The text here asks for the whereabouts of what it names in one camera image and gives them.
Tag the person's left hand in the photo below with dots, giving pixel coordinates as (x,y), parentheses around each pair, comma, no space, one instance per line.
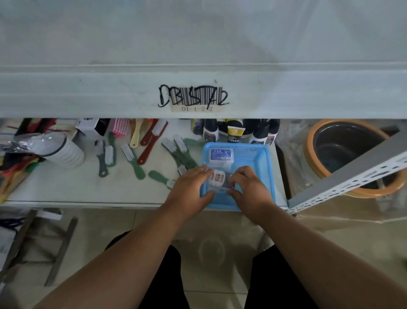
(184,197)

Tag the person's right hand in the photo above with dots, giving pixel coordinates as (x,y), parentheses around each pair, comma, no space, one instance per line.
(254,197)

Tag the person's left thumb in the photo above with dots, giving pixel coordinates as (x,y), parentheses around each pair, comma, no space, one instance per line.
(207,197)

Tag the person's right thumb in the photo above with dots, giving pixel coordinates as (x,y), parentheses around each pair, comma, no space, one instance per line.
(234,194)

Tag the clear packet with white disc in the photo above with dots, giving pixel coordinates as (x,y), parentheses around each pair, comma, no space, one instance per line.
(219,178)

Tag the person's right forearm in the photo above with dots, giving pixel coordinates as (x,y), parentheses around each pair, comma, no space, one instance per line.
(318,261)

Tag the person's left forearm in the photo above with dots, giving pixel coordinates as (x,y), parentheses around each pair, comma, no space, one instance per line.
(120,254)

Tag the clear box with blue label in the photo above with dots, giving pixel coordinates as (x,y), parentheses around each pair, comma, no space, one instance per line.
(221,157)

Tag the blue plastic basket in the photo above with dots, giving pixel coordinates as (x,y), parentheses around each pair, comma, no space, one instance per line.
(257,159)

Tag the row of black bottles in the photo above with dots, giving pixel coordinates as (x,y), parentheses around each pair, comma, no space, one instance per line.
(237,130)

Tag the group of green brushes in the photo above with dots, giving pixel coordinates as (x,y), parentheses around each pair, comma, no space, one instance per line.
(137,168)

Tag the red brush with white bristles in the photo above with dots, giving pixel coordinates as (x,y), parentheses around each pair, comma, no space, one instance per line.
(149,148)

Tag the red plastic brush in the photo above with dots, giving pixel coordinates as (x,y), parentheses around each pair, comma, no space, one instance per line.
(147,135)

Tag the person's black shorts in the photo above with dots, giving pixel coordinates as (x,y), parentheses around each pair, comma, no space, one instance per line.
(173,280)

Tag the barcode label sticker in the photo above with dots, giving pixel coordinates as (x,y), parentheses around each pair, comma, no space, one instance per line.
(197,108)

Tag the orange-rimmed grey bucket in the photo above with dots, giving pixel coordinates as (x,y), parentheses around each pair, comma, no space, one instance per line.
(318,159)

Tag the beige plastic brush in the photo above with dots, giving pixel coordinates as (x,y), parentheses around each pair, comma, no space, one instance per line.
(136,133)

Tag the pink plastic brush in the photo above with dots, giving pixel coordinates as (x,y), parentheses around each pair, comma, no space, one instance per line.
(120,127)

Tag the grey perforated shelf upright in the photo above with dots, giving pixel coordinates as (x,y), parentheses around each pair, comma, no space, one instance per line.
(349,178)

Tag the white and black box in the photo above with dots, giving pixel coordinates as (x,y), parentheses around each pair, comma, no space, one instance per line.
(90,125)

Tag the white striped cylinder container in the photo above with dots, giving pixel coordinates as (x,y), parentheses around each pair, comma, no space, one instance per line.
(65,152)

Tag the white metal shelf board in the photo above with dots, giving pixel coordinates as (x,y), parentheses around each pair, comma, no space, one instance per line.
(95,92)

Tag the grey metal bar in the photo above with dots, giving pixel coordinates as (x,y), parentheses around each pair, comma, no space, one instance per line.
(17,245)
(62,251)

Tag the pile of colourful combs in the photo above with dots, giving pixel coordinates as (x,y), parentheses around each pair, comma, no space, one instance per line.
(16,173)

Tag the clear bag of small items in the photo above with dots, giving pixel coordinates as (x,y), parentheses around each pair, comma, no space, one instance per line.
(19,143)

